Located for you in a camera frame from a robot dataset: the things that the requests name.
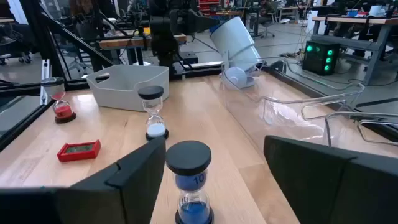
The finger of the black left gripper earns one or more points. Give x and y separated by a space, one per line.
202 21

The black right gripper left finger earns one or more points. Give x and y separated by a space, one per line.
124 189

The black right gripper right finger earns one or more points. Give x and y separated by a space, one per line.
335 189

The red framed small thermometer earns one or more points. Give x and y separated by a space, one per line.
79 150

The white sand hourglass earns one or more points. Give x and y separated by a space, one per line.
155 129

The blue hourglass printed 10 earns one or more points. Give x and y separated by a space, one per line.
188 157

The black cylinder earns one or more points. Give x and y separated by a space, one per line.
63 111

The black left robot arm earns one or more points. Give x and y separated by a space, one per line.
163 43

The black office chair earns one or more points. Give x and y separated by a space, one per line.
18 40
267 28

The red storage bins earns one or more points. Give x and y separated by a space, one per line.
209 6

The white mug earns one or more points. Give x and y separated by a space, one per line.
233 40

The wooden top workbench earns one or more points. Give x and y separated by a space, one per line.
357 21
124 42

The person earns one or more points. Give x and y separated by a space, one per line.
267 7
81 7

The clear plastic bin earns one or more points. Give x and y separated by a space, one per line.
280 93
373 130

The grey plastic bin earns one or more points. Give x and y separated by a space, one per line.
124 93

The black computer tower green lights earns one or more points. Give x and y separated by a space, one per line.
317 59

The silver aluminium extrusion bar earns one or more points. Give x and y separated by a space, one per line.
45 81

